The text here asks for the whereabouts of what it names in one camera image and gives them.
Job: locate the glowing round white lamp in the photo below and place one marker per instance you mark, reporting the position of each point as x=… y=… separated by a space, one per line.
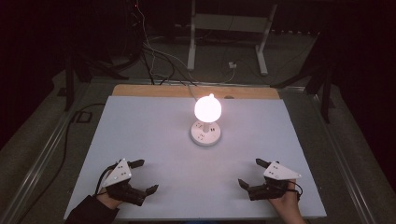
x=208 y=109

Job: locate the white round lamp base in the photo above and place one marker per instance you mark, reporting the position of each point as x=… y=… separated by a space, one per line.
x=202 y=137

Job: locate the person's left hand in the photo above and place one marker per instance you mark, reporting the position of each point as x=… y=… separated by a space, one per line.
x=109 y=201

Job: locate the white metal stand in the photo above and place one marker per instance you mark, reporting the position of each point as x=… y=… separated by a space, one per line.
x=229 y=23

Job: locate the white foam board mat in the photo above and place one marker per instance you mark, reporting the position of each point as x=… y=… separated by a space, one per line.
x=174 y=161

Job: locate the black metal stand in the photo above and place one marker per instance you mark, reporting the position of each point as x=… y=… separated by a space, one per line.
x=74 y=74
x=323 y=77

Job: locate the metal floor rail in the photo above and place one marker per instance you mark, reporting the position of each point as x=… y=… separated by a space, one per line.
x=40 y=155
x=342 y=161

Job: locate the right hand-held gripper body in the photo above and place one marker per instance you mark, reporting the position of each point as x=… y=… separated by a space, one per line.
x=280 y=172

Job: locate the person's right hand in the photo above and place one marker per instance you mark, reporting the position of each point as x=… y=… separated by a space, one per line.
x=288 y=202

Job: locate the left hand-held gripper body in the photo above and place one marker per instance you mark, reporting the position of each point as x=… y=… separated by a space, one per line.
x=116 y=174

